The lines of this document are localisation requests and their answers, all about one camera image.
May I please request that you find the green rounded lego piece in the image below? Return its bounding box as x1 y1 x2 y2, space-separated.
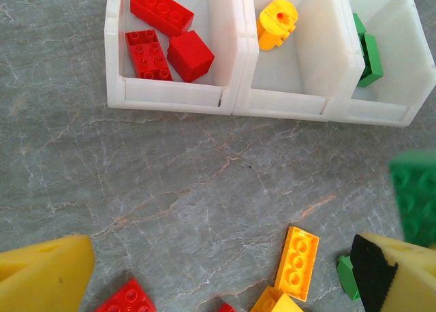
337 254 362 302

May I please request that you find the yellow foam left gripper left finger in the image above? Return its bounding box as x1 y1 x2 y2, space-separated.
0 234 95 312

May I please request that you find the yellow round lego with 120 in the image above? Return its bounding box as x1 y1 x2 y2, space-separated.
255 0 299 51

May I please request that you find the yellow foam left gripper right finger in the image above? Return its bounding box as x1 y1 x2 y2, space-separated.
349 232 436 312

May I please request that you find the red sloped lego brick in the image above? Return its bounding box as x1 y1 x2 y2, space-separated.
166 29 216 84

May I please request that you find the green sloped lego brick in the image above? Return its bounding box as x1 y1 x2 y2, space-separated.
356 32 385 89

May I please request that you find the red long lego brick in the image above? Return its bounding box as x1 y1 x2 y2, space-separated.
129 0 196 38

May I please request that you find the white plastic bin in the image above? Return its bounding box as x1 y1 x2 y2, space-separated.
328 0 436 128
104 0 248 116
233 0 362 122

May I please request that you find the yellow long lego brick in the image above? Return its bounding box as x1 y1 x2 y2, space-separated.
273 226 321 302

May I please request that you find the yellow square lego brick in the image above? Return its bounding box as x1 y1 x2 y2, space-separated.
249 285 305 312

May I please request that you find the green long lego brick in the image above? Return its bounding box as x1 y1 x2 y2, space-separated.
388 149 436 249

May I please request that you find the green small lego brick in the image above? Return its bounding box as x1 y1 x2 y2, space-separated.
352 12 367 37

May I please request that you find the red square lego brick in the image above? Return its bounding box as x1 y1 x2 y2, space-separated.
94 277 158 312

